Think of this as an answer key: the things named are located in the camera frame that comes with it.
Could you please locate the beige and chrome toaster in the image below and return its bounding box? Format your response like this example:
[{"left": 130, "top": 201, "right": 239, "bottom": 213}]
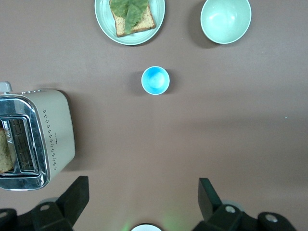
[{"left": 0, "top": 81, "right": 76, "bottom": 191}]

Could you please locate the brown bread slice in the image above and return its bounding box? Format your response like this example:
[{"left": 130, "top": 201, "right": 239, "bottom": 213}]
[{"left": 0, "top": 127, "right": 14, "bottom": 173}]

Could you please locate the pale green bowl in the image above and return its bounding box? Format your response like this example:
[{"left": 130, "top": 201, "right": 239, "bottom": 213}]
[{"left": 200, "top": 0, "right": 252, "bottom": 45}]

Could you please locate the blue plastic cup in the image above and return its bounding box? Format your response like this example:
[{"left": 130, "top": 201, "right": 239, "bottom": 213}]
[{"left": 141, "top": 66, "right": 170, "bottom": 96}]

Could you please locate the pale green plate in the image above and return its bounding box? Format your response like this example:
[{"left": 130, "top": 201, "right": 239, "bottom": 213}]
[{"left": 94, "top": 0, "right": 166, "bottom": 46}]

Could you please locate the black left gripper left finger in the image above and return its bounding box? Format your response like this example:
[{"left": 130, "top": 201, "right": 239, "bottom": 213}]
[{"left": 31, "top": 176, "right": 90, "bottom": 231}]

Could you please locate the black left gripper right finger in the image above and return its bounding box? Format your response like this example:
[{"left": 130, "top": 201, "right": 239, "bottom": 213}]
[{"left": 192, "top": 178, "right": 259, "bottom": 231}]

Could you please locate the green lettuce leaf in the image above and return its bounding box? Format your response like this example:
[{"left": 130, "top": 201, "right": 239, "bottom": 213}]
[{"left": 110, "top": 0, "right": 148, "bottom": 35}]

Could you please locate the toast slice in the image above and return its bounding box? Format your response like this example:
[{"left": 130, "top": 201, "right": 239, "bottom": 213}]
[{"left": 109, "top": 0, "right": 156, "bottom": 38}]

